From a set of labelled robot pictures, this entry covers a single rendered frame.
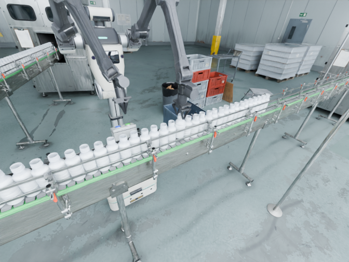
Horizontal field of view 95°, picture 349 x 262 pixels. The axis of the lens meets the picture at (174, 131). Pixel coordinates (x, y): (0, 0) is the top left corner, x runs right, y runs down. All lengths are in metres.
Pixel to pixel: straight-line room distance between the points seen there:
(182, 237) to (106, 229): 0.72
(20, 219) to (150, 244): 1.09
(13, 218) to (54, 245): 1.04
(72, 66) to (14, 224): 3.80
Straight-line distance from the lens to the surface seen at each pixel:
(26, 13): 4.54
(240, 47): 8.23
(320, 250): 2.27
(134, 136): 0.86
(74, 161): 0.84
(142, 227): 1.83
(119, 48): 1.30
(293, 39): 11.43
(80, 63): 4.43
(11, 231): 1.06
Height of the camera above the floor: 1.66
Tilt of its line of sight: 34 degrees down
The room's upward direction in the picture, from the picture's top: 4 degrees clockwise
